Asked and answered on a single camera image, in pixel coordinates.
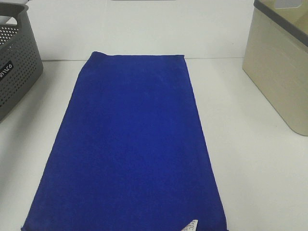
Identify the grey perforated plastic basket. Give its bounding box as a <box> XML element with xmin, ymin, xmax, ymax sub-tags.
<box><xmin>0</xmin><ymin>2</ymin><xmax>43</xmax><ymax>120</ymax></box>

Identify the white towel label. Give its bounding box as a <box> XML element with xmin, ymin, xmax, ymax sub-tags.
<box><xmin>181</xmin><ymin>219</ymin><xmax>198</xmax><ymax>231</ymax></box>

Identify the blue towel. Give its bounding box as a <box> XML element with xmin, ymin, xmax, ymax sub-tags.
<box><xmin>22</xmin><ymin>51</ymin><xmax>227</xmax><ymax>231</ymax></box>

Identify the beige plastic storage bin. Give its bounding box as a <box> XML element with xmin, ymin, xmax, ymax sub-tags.
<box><xmin>243</xmin><ymin>0</ymin><xmax>308</xmax><ymax>136</ymax></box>

